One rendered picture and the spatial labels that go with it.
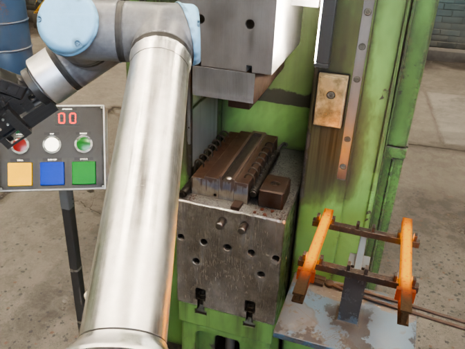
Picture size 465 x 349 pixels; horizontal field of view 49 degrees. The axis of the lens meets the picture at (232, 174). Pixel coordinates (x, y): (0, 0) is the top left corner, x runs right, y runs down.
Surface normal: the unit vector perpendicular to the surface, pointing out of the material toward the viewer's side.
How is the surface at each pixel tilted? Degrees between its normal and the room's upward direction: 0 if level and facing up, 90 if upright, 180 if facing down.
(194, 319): 90
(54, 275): 0
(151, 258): 41
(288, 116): 90
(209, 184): 90
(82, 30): 63
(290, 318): 0
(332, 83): 90
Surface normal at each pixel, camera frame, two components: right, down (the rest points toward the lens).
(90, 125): 0.13, -0.04
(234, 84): -0.31, 0.44
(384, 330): 0.04, -0.88
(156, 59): 0.02, -0.59
